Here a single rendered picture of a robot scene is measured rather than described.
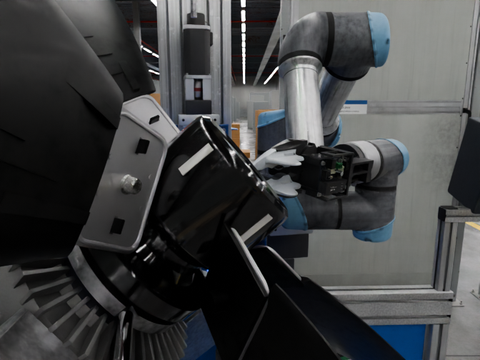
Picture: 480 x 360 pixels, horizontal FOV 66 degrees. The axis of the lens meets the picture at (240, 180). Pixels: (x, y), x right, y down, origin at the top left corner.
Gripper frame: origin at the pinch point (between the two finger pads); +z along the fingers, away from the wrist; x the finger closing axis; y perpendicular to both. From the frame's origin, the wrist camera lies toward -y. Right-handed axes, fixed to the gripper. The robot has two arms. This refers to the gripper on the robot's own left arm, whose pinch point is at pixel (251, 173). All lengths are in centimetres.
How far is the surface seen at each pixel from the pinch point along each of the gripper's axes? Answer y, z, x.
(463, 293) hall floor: -35, -237, 122
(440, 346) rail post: 13, -51, 45
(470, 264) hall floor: -50, -294, 124
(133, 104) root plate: 3.3, 19.2, -10.0
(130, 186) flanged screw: 16.2, 25.0, -6.0
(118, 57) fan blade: -0.3, 19.2, -14.4
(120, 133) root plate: 15.4, 25.2, -9.3
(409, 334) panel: 8, -47, 43
